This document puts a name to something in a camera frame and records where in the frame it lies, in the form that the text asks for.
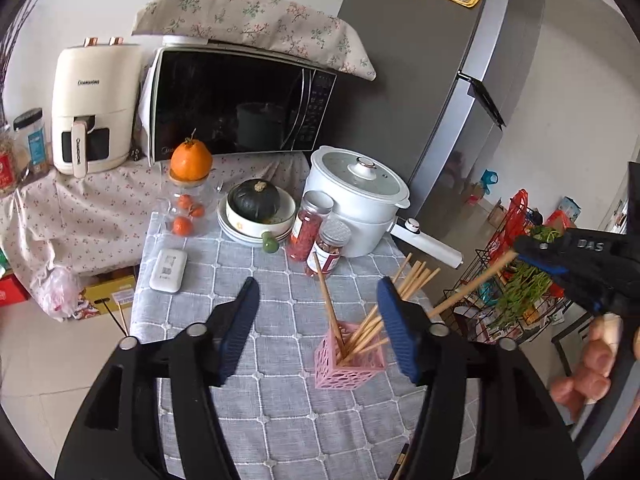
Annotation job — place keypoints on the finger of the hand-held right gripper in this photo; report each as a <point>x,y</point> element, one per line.
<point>542,247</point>
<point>560,275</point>

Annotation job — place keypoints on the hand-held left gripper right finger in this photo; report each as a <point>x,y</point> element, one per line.
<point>397,330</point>

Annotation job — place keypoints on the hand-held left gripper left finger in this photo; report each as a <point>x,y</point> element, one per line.
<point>240,330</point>

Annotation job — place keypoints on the bunch of wooden chopsticks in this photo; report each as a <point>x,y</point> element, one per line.
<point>370,320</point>

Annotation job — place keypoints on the pink perforated plastic basket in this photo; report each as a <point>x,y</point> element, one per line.
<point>350,367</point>

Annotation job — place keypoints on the single wooden chopstick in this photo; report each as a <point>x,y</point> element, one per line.
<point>472,282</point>

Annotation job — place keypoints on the black chopstick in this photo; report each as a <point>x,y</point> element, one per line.
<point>401,462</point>

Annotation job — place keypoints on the person's right hand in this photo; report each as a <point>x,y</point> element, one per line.
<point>590,365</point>

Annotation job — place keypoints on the red plastic bag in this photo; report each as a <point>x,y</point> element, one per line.
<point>517,215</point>
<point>559,220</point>

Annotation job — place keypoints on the bunch of green herbs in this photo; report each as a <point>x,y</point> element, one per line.
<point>520,290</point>

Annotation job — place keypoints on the blue and white box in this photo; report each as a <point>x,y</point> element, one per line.
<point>569,208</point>

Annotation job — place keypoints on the brown cardboard box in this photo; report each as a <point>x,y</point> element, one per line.
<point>496,214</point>

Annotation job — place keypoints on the blue plastic bag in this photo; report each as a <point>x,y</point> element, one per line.
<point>489,182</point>

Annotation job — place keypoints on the small green fruit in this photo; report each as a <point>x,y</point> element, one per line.
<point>270,244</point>

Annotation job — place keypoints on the stack of white plates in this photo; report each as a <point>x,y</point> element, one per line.
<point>235,237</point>

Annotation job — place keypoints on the white pocket router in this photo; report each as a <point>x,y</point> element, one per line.
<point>168,271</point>

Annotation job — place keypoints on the red spice jar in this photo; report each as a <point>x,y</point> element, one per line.
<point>327,252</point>
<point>307,232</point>

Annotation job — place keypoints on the cream ceramic bowl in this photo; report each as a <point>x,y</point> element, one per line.
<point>240,225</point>

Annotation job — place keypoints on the grey checked tablecloth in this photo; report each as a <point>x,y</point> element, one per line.
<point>300,420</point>

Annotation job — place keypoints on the small orange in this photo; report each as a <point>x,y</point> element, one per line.
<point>197,210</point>
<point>186,202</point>
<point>182,226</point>

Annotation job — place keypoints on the white electric cooking pot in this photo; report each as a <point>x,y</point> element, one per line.
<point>350,220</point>

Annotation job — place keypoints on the thin black rod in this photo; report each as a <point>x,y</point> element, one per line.
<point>116,317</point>

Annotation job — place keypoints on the dark green squash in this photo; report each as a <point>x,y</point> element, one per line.
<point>257,200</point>

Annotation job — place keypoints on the yellow cardboard box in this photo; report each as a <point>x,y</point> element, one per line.
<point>107,292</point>

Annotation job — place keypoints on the clear glass jar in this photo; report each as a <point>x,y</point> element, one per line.
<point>167,210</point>

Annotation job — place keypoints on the white glass pot lid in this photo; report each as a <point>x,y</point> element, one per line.
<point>360,175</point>

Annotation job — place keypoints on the large orange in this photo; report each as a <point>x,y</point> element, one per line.
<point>191,160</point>

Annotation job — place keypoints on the translucent plastic bag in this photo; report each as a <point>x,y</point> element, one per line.
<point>57,292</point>

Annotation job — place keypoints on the floral tablecloth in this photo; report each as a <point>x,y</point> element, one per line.
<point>90,210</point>

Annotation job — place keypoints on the dark grey refrigerator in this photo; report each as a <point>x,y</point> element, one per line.
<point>430,85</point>

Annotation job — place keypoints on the black microwave oven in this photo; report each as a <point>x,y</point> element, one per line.
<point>235,105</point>

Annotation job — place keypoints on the red box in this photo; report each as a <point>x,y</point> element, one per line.
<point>12,290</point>

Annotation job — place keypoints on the cream air fryer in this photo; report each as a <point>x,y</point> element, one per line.
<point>95,100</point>

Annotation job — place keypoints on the black-lidded storage jar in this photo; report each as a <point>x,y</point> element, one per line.
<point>32,145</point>

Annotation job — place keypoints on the red-labelled food jar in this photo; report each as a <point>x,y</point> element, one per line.
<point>7,170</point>

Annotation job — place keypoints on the floral cover cloth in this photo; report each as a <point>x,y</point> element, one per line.
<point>250,15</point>

